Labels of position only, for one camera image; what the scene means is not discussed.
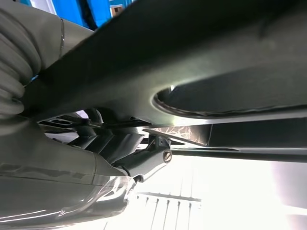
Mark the blue metal shelf rack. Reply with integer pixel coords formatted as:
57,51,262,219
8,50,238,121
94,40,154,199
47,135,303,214
20,0,135,30

